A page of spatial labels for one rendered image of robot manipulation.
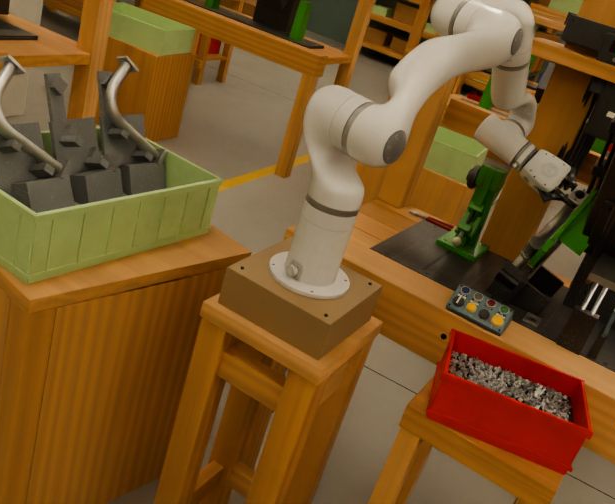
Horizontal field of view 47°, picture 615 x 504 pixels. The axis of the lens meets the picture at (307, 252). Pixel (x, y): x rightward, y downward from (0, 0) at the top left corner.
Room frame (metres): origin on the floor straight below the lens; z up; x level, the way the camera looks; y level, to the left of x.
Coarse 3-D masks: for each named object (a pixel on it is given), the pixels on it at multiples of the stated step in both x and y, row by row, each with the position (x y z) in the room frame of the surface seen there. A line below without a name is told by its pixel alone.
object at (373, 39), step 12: (408, 0) 11.73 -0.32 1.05; (420, 0) 11.67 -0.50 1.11; (540, 0) 11.20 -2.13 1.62; (372, 12) 11.99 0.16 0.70; (384, 12) 11.94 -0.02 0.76; (396, 12) 11.91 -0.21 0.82; (408, 12) 11.83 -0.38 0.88; (396, 24) 11.76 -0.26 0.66; (408, 24) 11.81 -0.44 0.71; (372, 36) 11.99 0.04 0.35; (384, 36) 11.92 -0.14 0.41; (432, 36) 11.54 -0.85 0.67; (360, 48) 12.44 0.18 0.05; (372, 48) 11.85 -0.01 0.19; (384, 48) 11.83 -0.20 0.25; (396, 48) 11.83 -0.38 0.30; (540, 60) 11.44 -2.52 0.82; (468, 84) 11.27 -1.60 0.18; (480, 84) 11.22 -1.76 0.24
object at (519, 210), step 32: (608, 0) 2.16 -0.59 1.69; (448, 96) 2.38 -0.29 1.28; (544, 96) 2.18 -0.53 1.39; (576, 96) 2.15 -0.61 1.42; (416, 128) 2.32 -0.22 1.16; (544, 128) 2.17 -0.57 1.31; (576, 128) 2.13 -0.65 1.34; (416, 160) 2.31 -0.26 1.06; (384, 192) 2.34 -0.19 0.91; (512, 192) 2.17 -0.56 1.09; (512, 224) 2.16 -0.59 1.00; (512, 256) 2.14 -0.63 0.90
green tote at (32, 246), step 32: (96, 128) 1.93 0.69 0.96; (0, 192) 1.35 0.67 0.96; (160, 192) 1.62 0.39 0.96; (192, 192) 1.74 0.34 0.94; (0, 224) 1.35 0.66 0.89; (32, 224) 1.30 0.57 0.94; (64, 224) 1.37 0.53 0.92; (96, 224) 1.46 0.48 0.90; (128, 224) 1.55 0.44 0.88; (160, 224) 1.65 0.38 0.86; (192, 224) 1.77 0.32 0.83; (0, 256) 1.34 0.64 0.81; (32, 256) 1.31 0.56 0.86; (64, 256) 1.39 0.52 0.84; (96, 256) 1.47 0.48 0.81
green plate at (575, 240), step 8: (592, 192) 1.73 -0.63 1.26; (584, 200) 1.74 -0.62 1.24; (592, 200) 1.74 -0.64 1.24; (584, 208) 1.74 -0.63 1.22; (576, 216) 1.74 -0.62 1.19; (584, 216) 1.74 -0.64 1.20; (568, 224) 1.74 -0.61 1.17; (576, 224) 1.74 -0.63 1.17; (584, 224) 1.74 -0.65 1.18; (560, 232) 1.74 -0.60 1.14; (568, 232) 1.75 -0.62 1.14; (576, 232) 1.74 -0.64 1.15; (552, 240) 1.75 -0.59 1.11; (560, 240) 1.75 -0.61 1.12; (568, 240) 1.74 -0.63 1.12; (576, 240) 1.74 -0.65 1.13; (584, 240) 1.73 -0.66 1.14; (576, 248) 1.73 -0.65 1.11; (584, 248) 1.73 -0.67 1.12
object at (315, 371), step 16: (208, 304) 1.36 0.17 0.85; (208, 320) 1.35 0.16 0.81; (224, 320) 1.34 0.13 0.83; (240, 320) 1.33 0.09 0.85; (240, 336) 1.32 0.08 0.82; (256, 336) 1.30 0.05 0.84; (272, 336) 1.31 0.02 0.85; (352, 336) 1.41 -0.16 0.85; (368, 336) 1.46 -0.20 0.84; (272, 352) 1.28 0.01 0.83; (288, 352) 1.27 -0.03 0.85; (336, 352) 1.32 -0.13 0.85; (352, 352) 1.38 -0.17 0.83; (288, 368) 1.27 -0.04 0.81; (304, 368) 1.25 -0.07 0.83; (320, 368) 1.24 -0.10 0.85; (336, 368) 1.31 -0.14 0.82
